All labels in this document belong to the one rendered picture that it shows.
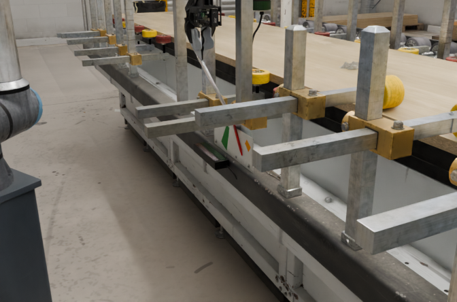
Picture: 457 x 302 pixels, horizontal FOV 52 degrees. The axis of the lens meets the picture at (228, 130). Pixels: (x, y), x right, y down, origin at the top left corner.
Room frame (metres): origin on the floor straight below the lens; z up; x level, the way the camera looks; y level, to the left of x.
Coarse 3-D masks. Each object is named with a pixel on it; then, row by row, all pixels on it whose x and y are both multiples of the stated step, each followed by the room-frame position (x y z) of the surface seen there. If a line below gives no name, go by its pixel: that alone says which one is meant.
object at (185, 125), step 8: (168, 120) 1.16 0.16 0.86; (176, 120) 1.16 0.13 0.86; (184, 120) 1.16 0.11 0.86; (192, 120) 1.16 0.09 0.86; (240, 120) 1.22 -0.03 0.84; (144, 128) 1.13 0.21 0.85; (152, 128) 1.11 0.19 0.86; (160, 128) 1.12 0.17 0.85; (168, 128) 1.13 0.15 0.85; (176, 128) 1.14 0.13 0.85; (184, 128) 1.15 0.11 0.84; (192, 128) 1.16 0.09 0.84; (200, 128) 1.17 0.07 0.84; (208, 128) 1.18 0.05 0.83; (152, 136) 1.11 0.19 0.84; (160, 136) 1.12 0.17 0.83
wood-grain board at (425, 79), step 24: (144, 24) 3.00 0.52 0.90; (168, 24) 2.98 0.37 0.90; (264, 24) 2.94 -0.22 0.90; (216, 48) 2.06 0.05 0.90; (264, 48) 2.04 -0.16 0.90; (312, 48) 2.03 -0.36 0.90; (336, 48) 2.03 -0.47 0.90; (312, 72) 1.55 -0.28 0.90; (336, 72) 1.54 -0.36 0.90; (408, 72) 1.54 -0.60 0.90; (432, 72) 1.53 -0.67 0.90; (456, 72) 1.53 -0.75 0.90; (408, 96) 1.23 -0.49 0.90; (432, 96) 1.23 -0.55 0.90; (456, 96) 1.23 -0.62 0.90; (432, 144) 0.93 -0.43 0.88; (456, 144) 0.88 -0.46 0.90
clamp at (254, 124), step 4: (248, 120) 1.20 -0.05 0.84; (252, 120) 1.19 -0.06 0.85; (256, 120) 1.20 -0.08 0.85; (260, 120) 1.20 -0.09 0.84; (264, 120) 1.21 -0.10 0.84; (244, 124) 1.23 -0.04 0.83; (248, 124) 1.20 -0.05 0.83; (252, 124) 1.19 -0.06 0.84; (256, 124) 1.20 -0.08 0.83; (260, 124) 1.20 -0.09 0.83; (264, 124) 1.21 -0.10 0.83; (248, 128) 1.20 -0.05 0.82; (252, 128) 1.19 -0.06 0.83; (256, 128) 1.20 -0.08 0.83; (260, 128) 1.20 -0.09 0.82
